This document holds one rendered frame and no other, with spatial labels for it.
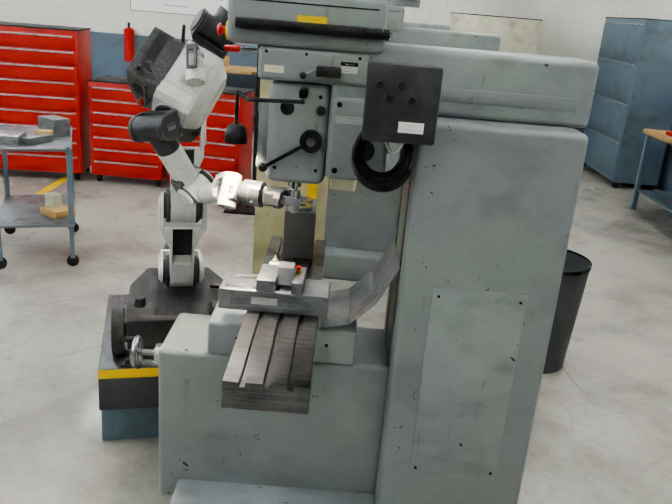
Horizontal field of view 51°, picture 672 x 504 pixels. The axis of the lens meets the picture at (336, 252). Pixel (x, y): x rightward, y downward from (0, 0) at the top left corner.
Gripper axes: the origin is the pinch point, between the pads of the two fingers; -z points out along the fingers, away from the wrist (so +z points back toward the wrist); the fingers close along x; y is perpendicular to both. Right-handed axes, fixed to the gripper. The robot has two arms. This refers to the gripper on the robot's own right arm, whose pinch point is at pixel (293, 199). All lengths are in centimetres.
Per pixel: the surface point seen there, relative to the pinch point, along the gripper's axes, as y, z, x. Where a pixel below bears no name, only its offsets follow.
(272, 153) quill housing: -17.1, 4.5, -11.2
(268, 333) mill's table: 31.5, -7.1, -37.9
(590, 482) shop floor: 122, -124, 61
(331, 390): 62, -22, -11
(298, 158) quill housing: -16.3, -3.6, -9.3
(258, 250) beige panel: 81, 70, 159
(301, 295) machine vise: 24.6, -11.6, -21.2
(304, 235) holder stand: 22.2, 4.0, 30.1
